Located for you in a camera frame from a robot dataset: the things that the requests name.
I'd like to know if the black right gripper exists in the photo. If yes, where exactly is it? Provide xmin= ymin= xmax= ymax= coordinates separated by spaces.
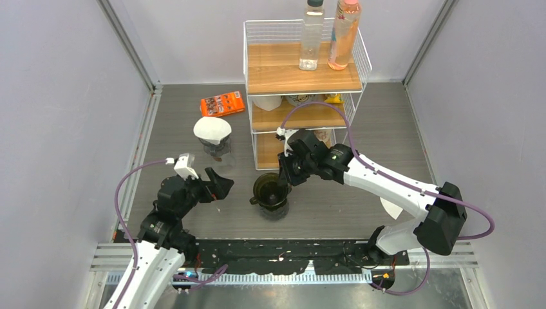
xmin=278 ymin=150 xmax=316 ymax=189

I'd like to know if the white wire wooden shelf rack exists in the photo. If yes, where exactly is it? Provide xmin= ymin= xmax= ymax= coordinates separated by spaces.
xmin=243 ymin=18 xmax=372 ymax=170

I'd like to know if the yellow snack packet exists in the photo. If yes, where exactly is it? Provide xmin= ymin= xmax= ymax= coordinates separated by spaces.
xmin=324 ymin=93 xmax=344 ymax=104

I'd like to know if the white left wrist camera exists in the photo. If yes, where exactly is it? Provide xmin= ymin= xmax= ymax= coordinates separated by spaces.
xmin=165 ymin=153 xmax=200 ymax=180

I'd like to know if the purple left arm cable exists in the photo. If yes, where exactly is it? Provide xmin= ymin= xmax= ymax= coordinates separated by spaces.
xmin=111 ymin=158 xmax=169 ymax=309

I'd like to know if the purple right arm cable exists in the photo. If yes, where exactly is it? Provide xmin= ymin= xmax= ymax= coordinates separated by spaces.
xmin=279 ymin=101 xmax=496 ymax=242

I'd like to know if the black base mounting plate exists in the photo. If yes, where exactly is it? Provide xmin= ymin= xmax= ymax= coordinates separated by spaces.
xmin=184 ymin=239 xmax=396 ymax=276

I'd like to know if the pink drink bottle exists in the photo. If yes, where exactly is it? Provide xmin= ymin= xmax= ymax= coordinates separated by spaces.
xmin=328 ymin=0 xmax=362 ymax=70

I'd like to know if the smoky glass mug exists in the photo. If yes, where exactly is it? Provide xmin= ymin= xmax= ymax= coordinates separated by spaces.
xmin=259 ymin=201 xmax=290 ymax=221

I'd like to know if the clear water bottle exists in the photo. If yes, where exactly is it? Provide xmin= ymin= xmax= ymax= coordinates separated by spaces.
xmin=299 ymin=0 xmax=324 ymax=71

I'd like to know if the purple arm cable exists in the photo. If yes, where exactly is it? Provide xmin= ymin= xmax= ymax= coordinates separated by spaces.
xmin=111 ymin=158 xmax=169 ymax=309
xmin=279 ymin=101 xmax=496 ymax=242

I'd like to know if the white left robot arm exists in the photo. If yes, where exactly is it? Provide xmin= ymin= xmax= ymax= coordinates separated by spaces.
xmin=105 ymin=167 xmax=234 ymax=308

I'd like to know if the printed ceramic bowl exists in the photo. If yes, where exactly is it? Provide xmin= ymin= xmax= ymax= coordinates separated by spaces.
xmin=285 ymin=94 xmax=317 ymax=107

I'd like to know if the orange snack box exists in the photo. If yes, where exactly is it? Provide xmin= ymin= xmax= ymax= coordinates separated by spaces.
xmin=200 ymin=91 xmax=245 ymax=117

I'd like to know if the dark green dripper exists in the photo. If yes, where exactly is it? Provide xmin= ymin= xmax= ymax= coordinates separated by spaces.
xmin=249 ymin=173 xmax=292 ymax=212

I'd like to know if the white cup on shelf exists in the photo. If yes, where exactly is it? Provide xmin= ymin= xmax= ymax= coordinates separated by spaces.
xmin=251 ymin=95 xmax=283 ymax=111

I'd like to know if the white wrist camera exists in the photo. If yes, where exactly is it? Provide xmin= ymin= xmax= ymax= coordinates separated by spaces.
xmin=165 ymin=153 xmax=200 ymax=180
xmin=276 ymin=127 xmax=299 ymax=157

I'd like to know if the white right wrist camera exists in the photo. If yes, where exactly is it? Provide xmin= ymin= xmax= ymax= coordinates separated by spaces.
xmin=276 ymin=127 xmax=299 ymax=157

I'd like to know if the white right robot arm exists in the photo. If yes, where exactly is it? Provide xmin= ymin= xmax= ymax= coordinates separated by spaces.
xmin=276 ymin=127 xmax=467 ymax=264

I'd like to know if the white printed cup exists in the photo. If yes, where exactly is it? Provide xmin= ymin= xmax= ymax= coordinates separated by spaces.
xmin=314 ymin=129 xmax=332 ymax=147

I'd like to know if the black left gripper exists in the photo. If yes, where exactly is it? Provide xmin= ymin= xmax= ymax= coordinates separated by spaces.
xmin=176 ymin=167 xmax=233 ymax=217

